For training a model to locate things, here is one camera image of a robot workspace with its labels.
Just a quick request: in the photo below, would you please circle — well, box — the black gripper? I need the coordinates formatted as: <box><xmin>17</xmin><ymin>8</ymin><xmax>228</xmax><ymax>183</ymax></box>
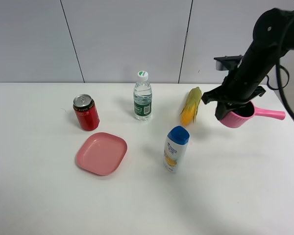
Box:
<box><xmin>201</xmin><ymin>73</ymin><xmax>266</xmax><ymax>120</ymax></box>

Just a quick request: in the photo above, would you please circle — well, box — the pink toy saucepan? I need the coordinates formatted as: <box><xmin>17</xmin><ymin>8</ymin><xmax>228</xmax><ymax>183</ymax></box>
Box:
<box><xmin>220</xmin><ymin>103</ymin><xmax>286</xmax><ymax>128</ymax></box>

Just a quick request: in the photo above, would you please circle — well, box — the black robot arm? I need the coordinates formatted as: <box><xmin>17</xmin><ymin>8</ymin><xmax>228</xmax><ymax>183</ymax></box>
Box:
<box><xmin>201</xmin><ymin>8</ymin><xmax>294</xmax><ymax>120</ymax></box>

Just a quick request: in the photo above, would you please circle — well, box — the toy corn cob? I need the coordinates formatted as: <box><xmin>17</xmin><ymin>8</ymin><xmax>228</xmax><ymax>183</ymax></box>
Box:
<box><xmin>180</xmin><ymin>87</ymin><xmax>202</xmax><ymax>126</ymax></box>

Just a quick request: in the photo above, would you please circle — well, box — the white shampoo bottle blue cap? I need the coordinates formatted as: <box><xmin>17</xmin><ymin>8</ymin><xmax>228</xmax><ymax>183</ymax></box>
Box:
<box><xmin>164</xmin><ymin>126</ymin><xmax>190</xmax><ymax>173</ymax></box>

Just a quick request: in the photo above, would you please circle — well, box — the clear water bottle green label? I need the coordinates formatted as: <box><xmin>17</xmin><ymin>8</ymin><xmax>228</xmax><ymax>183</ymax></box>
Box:
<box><xmin>133</xmin><ymin>70</ymin><xmax>152</xmax><ymax>120</ymax></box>

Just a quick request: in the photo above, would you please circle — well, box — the pink square plate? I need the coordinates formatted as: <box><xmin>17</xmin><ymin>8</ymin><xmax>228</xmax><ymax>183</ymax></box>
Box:
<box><xmin>76</xmin><ymin>132</ymin><xmax>127</xmax><ymax>176</ymax></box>

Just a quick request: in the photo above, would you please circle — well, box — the red soda can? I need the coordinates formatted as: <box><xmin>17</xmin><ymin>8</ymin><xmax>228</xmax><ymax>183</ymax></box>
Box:
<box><xmin>73</xmin><ymin>94</ymin><xmax>100</xmax><ymax>131</ymax></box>

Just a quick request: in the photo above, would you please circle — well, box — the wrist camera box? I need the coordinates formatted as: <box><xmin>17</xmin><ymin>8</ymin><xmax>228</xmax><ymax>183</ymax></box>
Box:
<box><xmin>214</xmin><ymin>55</ymin><xmax>243</xmax><ymax>71</ymax></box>

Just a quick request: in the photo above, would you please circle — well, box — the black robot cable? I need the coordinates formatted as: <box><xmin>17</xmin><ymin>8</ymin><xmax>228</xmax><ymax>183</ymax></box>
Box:
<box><xmin>266</xmin><ymin>14</ymin><xmax>294</xmax><ymax>129</ymax></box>

